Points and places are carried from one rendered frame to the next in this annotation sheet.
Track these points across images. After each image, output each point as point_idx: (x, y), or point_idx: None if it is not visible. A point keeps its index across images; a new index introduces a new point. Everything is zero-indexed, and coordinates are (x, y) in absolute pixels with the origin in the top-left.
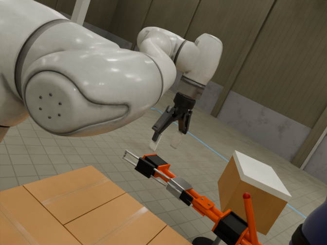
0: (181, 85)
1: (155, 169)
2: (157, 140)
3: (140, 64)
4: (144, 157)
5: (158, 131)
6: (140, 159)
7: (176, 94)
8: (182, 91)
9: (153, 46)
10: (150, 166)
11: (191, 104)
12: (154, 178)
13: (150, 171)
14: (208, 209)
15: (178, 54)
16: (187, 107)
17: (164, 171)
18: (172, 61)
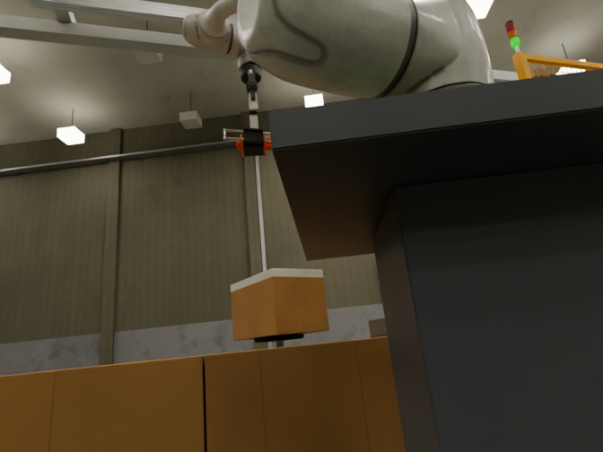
0: (247, 56)
1: (265, 132)
2: (256, 99)
3: None
4: (242, 136)
5: (255, 88)
6: (246, 127)
7: (243, 67)
8: (250, 58)
9: None
10: (259, 130)
11: (260, 72)
12: (268, 140)
13: (260, 135)
14: None
15: (233, 30)
16: (259, 73)
17: (266, 144)
18: (230, 38)
